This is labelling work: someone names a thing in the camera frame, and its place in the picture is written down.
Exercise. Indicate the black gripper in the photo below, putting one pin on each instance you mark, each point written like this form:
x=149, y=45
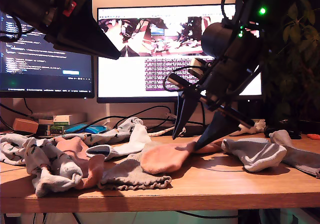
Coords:
x=220, y=84

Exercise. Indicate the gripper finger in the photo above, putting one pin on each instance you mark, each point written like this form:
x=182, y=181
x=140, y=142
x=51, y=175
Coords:
x=62, y=42
x=87, y=34

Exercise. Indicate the pink sock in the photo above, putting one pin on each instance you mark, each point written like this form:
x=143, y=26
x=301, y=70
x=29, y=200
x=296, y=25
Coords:
x=160, y=159
x=72, y=146

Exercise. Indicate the grey frilly cuff sock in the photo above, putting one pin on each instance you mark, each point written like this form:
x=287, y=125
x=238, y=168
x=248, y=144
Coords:
x=130, y=174
x=302, y=159

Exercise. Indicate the black monitor stand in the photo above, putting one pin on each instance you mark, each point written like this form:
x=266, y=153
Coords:
x=192, y=131

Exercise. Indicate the white game controller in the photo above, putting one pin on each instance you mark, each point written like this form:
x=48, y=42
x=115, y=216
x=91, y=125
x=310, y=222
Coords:
x=243, y=132

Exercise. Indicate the monitor with dark code screen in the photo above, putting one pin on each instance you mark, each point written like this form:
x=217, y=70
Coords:
x=37, y=81

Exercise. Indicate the white patterned item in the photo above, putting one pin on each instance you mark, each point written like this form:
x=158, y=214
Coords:
x=260, y=126

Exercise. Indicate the monitor with bright white screen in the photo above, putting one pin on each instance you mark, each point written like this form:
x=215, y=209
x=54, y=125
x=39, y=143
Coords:
x=120, y=84

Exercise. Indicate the white and green box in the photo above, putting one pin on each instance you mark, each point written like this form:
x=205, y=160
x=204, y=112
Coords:
x=61, y=120

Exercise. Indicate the dark green box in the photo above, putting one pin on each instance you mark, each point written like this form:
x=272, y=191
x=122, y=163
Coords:
x=56, y=131

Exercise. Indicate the blue plastic pack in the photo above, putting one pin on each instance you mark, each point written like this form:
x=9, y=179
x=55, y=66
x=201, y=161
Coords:
x=92, y=129

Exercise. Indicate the black flat device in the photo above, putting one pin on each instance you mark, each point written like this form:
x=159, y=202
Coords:
x=295, y=133

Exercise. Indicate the small orange object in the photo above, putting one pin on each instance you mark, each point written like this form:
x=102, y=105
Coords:
x=313, y=136

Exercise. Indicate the green leafy houseplant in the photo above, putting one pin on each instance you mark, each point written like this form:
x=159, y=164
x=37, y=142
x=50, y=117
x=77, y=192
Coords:
x=292, y=10

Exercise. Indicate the arm grey camera box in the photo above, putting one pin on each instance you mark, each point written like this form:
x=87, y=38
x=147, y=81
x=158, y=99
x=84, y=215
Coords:
x=197, y=66

